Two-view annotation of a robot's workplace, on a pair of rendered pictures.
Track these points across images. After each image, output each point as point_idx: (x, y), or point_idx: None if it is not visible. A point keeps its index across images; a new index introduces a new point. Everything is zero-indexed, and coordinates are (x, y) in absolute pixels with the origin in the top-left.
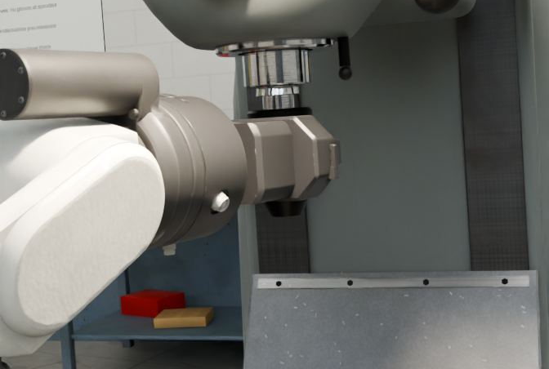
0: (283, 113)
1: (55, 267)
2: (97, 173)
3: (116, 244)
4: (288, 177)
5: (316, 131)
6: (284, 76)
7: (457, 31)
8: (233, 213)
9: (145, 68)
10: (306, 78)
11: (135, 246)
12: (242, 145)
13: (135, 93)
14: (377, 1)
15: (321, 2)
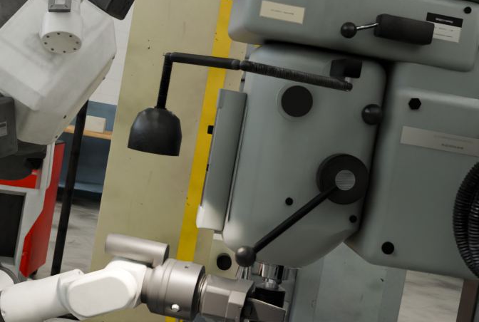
0: (257, 288)
1: (82, 298)
2: (99, 277)
3: (107, 300)
4: (222, 313)
5: (234, 299)
6: (261, 273)
7: None
8: (188, 315)
9: (159, 251)
10: (272, 278)
11: (115, 305)
12: (192, 291)
13: (150, 258)
14: (296, 253)
15: (238, 246)
